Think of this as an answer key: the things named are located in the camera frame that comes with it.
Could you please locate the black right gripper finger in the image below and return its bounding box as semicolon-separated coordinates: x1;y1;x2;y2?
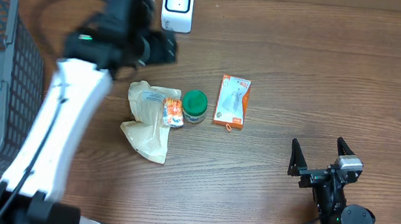
337;137;354;156
287;138;307;177

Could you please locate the green lid jar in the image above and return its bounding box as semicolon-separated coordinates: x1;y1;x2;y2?
182;90;208;124

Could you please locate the small orange white packet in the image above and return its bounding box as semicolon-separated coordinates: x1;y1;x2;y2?
162;97;184;128

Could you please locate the orange white box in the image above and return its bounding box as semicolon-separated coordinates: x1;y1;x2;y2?
213;74;252;132

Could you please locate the beige plastic bag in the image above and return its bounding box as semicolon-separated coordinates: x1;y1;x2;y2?
120;80;181;164

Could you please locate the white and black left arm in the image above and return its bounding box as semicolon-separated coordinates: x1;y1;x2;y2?
0;0;177;224

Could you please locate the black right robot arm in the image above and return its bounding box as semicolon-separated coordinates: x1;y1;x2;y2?
287;137;376;224

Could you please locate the white barcode scanner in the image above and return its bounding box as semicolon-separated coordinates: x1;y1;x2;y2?
161;0;195;34

